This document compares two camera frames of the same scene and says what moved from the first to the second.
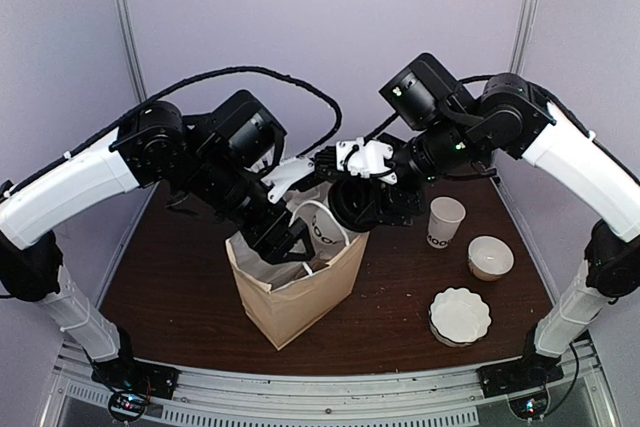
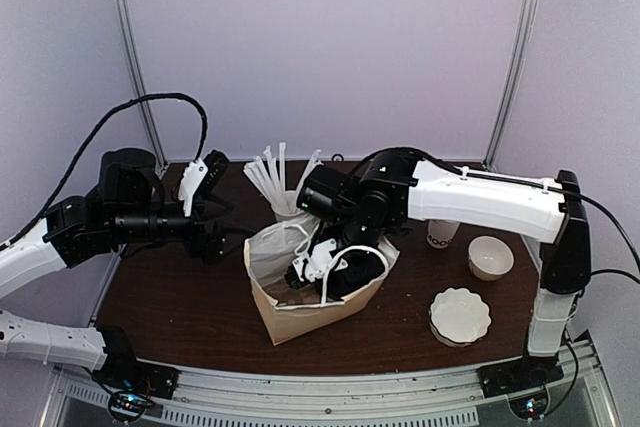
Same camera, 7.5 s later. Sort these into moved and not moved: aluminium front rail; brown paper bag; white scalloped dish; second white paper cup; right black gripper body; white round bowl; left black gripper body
Moved: brown paper bag; right black gripper body; left black gripper body
Not moved: aluminium front rail; white round bowl; second white paper cup; white scalloped dish
